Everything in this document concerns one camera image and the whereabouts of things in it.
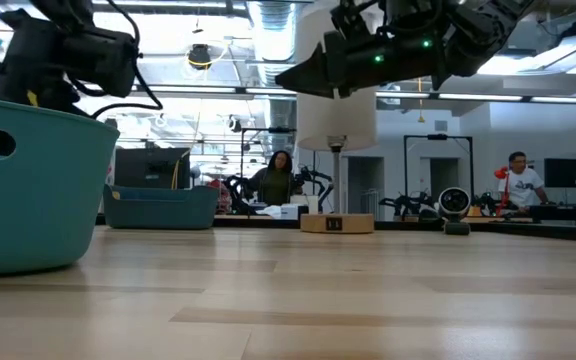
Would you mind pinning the silver ventilation duct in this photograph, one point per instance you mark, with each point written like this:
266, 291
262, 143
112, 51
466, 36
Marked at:
275, 50

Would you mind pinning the black overhead camera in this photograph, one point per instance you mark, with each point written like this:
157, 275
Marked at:
199, 56

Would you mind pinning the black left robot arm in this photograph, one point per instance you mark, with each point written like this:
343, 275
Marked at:
103, 60

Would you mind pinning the white shade wooden base lamp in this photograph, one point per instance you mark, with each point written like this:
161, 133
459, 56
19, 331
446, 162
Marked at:
335, 120

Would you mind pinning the black monitor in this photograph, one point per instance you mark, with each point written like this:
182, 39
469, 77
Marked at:
563, 172
150, 167

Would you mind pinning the person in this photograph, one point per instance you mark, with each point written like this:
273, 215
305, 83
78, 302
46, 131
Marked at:
275, 185
520, 185

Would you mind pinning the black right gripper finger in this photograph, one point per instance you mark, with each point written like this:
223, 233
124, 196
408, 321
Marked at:
308, 75

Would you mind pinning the black webcam on stand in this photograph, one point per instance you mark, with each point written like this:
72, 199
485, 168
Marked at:
454, 202

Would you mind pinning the black workbench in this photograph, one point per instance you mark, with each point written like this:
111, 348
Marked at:
563, 212

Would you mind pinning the white box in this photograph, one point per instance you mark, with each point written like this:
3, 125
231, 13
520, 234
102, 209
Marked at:
288, 210

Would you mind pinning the red desk lamp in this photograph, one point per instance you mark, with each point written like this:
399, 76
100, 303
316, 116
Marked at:
502, 173

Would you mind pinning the long white light bar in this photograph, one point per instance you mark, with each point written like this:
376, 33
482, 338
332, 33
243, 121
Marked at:
483, 96

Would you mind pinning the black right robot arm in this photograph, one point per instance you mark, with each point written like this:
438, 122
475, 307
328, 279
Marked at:
473, 30

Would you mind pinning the black background robot arm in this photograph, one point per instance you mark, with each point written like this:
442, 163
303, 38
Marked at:
315, 176
408, 202
488, 202
238, 192

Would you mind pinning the teal plastic bin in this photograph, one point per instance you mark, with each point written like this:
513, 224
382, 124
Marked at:
163, 210
38, 210

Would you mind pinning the black monitor back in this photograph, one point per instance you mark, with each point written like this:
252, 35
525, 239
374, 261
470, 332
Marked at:
150, 167

